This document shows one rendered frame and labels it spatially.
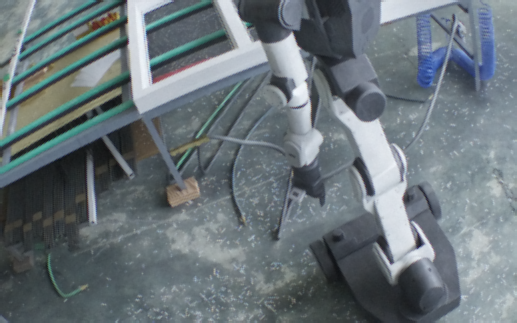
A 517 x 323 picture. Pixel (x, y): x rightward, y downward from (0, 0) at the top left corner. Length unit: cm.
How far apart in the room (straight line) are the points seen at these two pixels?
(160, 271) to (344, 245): 93
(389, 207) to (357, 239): 34
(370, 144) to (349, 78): 28
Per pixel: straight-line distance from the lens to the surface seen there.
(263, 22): 152
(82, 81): 307
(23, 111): 325
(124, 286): 285
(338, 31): 162
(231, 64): 211
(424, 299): 200
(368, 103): 171
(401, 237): 212
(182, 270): 275
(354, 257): 233
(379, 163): 192
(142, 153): 292
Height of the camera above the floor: 209
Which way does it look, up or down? 43 degrees down
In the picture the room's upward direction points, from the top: 23 degrees counter-clockwise
